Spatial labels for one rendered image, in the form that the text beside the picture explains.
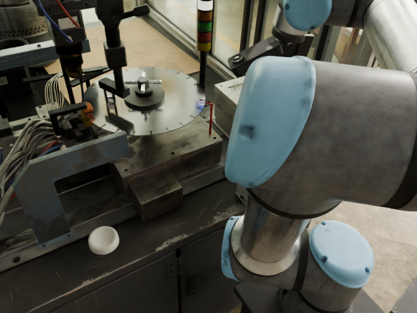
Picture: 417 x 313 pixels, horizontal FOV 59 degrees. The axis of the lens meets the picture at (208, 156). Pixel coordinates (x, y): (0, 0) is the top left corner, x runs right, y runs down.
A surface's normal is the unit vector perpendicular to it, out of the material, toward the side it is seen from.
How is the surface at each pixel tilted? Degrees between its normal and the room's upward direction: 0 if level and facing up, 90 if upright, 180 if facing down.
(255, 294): 0
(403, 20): 25
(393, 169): 73
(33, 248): 0
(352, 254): 7
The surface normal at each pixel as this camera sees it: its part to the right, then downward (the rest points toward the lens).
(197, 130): 0.04, -0.73
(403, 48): -0.73, -0.61
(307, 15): -0.18, 0.65
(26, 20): 0.58, 0.57
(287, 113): -0.15, -0.05
